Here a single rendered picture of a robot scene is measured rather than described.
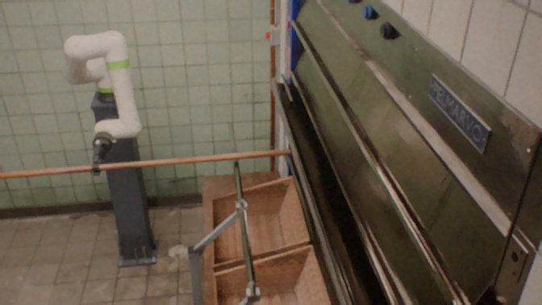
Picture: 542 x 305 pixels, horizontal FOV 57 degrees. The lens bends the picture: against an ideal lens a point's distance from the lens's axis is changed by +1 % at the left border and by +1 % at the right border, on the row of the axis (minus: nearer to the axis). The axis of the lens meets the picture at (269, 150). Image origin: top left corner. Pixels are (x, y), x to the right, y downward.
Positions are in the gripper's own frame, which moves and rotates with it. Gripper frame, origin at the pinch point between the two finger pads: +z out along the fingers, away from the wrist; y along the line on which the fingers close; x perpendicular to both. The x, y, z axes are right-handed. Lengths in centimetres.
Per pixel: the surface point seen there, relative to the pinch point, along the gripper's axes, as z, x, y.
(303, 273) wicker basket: 33, -91, 48
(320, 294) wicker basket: 55, -93, 39
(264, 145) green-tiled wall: -124, -95, 70
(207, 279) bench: 17, -46, 61
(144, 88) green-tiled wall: -126, -13, 18
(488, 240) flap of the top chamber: 140, -97, -65
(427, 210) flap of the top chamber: 121, -95, -58
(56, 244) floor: -93, 60, 120
